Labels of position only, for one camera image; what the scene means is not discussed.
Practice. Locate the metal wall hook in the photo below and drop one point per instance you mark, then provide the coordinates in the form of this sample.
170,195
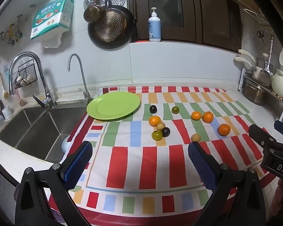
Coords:
19,21

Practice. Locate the stainless steel pot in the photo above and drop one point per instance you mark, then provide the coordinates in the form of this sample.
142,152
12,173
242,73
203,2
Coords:
254,94

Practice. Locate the metal dish rack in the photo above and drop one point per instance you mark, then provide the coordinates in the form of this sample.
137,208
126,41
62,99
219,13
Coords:
241,82

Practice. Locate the orange mandarin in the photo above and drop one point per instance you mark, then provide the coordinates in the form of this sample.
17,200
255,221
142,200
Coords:
154,120
224,129
196,115
208,117

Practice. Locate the person's right hand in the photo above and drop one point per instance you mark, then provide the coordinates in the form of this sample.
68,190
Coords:
281,193

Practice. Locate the striped colourful tablecloth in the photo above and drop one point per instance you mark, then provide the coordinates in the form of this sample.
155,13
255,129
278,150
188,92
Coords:
132,160

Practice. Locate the green plate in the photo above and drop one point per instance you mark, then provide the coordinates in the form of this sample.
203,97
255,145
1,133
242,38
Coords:
113,106

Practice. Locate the white pump soap bottle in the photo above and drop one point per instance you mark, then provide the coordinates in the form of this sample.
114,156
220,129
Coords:
155,28

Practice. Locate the black frying pan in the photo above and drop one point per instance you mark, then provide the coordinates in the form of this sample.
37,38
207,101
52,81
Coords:
129,31

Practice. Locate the black scissors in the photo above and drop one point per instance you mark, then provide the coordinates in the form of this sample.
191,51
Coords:
260,34

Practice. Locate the slender chrome faucet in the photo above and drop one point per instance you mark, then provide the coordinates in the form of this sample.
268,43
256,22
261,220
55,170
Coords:
87,95

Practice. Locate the kitchen paper towel pack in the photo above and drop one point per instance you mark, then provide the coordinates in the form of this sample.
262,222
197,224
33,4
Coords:
51,16

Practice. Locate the brass colander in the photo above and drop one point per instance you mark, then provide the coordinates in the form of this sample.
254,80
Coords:
110,28

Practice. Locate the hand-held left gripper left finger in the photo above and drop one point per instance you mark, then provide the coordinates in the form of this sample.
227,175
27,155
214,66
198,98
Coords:
79,164

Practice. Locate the steel lidded pot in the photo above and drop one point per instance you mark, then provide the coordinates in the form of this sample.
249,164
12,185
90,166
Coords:
260,63

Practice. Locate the white bowl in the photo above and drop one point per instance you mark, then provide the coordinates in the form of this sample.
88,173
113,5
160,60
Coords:
66,144

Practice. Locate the brass ladle pot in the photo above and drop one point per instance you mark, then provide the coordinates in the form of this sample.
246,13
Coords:
94,14

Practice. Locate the dark brown window frame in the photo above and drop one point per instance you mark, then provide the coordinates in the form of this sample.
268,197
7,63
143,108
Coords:
195,16

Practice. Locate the large chrome pull-down faucet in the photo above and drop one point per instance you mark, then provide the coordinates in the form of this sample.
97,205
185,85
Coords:
50,101

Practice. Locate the cream ceramic jug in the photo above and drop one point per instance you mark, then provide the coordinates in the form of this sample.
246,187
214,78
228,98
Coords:
280,84

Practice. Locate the stainless steel sink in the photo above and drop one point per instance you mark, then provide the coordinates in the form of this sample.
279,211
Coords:
35,134

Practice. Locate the tan longan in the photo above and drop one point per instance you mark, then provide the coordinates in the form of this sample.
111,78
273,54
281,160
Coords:
195,137
160,125

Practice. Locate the metal slotted spatula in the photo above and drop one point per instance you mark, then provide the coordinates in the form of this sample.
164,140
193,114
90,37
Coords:
264,76

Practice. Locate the yellow wall hook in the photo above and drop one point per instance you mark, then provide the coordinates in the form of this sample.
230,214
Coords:
11,31

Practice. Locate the white cup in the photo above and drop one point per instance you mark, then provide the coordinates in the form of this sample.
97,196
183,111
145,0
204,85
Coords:
7,112

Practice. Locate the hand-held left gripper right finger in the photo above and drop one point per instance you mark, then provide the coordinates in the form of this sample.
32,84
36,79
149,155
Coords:
202,167

